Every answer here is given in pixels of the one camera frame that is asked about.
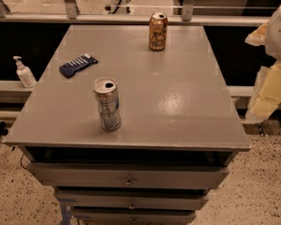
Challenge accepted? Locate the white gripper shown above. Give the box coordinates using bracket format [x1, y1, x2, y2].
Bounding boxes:
[244, 5, 281, 123]

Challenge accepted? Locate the blue rxbar blueberry bar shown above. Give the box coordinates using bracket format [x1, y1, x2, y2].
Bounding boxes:
[59, 53, 98, 78]

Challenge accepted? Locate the grey drawer cabinet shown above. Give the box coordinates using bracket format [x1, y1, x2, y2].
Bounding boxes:
[4, 23, 252, 225]

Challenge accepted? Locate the gold soda can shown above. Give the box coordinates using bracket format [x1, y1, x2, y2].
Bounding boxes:
[149, 12, 168, 51]

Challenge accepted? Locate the silver blue energy drink can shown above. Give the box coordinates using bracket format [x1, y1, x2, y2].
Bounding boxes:
[93, 76, 121, 131]

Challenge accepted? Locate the middle grey drawer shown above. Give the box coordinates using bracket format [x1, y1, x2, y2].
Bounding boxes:
[55, 189, 208, 211]

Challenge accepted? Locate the grey drawer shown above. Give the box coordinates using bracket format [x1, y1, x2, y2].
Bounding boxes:
[27, 162, 229, 189]
[55, 189, 208, 211]
[71, 207, 196, 224]

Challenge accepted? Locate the top grey drawer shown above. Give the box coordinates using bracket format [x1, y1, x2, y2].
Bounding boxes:
[27, 162, 229, 189]

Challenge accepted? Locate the bottom grey drawer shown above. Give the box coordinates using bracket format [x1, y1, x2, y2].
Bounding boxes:
[71, 207, 196, 224]

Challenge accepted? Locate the white pump lotion bottle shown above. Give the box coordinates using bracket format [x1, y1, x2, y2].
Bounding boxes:
[13, 56, 37, 88]

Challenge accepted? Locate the metal window railing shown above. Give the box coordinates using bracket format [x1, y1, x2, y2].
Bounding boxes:
[0, 0, 281, 26]

